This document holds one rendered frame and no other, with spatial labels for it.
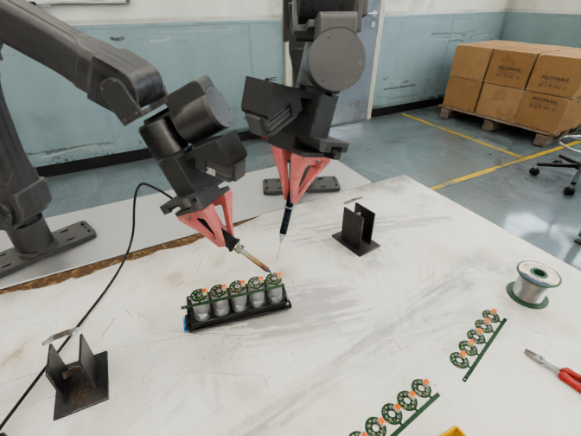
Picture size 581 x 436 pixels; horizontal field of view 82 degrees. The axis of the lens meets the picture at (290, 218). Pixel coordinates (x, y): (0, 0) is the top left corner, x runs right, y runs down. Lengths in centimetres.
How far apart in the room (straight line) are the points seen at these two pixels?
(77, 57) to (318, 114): 30
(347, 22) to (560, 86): 350
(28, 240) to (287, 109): 56
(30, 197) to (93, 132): 237
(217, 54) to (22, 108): 144
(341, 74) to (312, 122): 8
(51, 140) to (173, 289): 257
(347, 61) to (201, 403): 43
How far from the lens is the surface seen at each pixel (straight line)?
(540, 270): 69
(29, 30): 56
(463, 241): 78
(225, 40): 312
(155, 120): 50
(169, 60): 302
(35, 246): 79
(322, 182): 90
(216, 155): 44
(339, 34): 37
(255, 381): 49
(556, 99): 383
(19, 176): 72
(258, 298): 53
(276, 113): 38
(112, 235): 80
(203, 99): 45
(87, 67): 51
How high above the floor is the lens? 117
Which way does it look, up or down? 34 degrees down
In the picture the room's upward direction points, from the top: straight up
